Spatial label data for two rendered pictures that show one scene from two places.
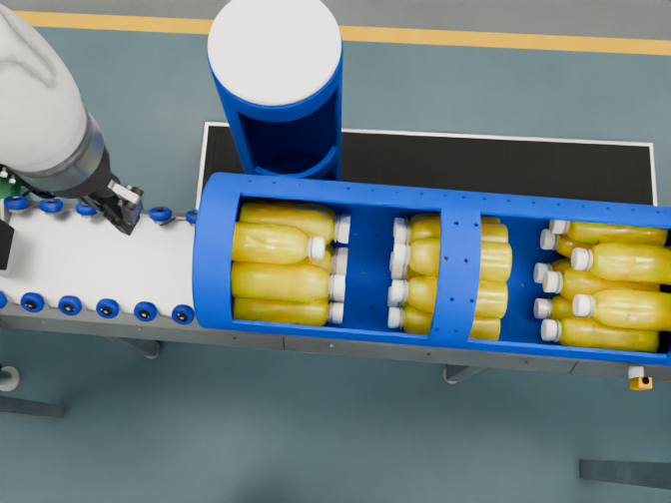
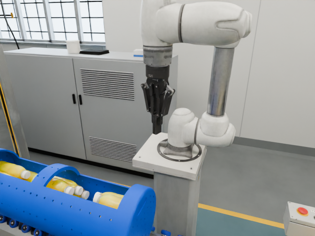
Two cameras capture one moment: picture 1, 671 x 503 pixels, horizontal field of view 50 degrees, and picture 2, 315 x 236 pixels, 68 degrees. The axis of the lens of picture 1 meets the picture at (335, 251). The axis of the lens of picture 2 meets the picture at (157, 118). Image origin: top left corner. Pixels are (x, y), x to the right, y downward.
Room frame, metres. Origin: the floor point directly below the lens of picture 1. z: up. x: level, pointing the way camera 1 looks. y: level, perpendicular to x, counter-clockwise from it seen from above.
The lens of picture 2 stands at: (0.98, 0.48, 1.84)
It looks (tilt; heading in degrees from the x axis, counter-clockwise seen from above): 23 degrees down; 197
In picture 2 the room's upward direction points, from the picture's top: straight up
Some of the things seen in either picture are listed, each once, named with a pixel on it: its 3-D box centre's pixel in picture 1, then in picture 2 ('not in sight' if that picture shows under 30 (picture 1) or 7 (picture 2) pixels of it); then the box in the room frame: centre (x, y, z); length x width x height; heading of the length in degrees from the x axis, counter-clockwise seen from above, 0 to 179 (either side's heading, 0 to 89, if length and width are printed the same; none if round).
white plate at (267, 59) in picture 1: (274, 44); not in sight; (0.81, 0.13, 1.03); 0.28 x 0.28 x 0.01
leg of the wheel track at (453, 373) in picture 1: (468, 363); not in sight; (0.23, -0.38, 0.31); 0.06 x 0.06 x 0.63; 85
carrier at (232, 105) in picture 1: (288, 134); not in sight; (0.81, 0.13, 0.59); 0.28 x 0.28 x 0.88
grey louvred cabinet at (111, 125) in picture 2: not in sight; (92, 109); (-1.53, -1.17, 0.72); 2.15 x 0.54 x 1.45; 87
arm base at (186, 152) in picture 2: not in sight; (176, 144); (-0.32, 0.22, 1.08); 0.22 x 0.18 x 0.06; 94
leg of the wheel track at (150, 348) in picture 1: (125, 335); not in sight; (0.31, 0.60, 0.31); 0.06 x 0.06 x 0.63; 85
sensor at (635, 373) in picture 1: (640, 369); not in sight; (0.15, -0.60, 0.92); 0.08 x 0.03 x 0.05; 175
